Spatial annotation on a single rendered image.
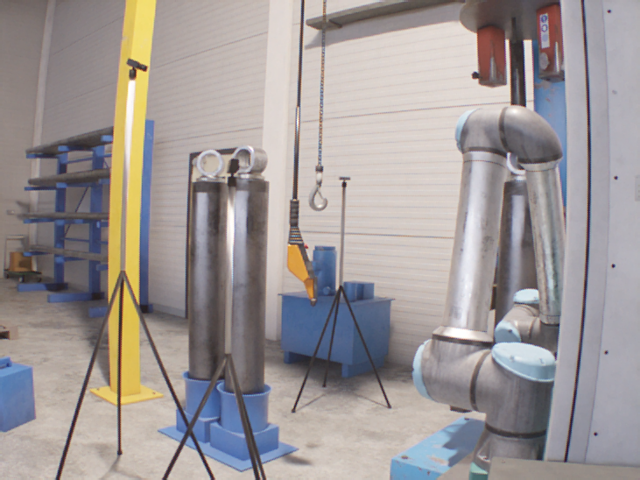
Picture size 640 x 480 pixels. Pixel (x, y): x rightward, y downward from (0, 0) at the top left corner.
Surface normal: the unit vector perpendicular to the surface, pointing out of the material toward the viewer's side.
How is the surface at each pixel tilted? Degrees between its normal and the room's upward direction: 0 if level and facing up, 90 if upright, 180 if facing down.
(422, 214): 90
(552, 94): 90
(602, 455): 90
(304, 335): 90
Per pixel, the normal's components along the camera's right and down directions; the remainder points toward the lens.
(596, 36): -0.37, 0.01
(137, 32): 0.76, 0.04
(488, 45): -0.88, -0.01
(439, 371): -0.70, -0.18
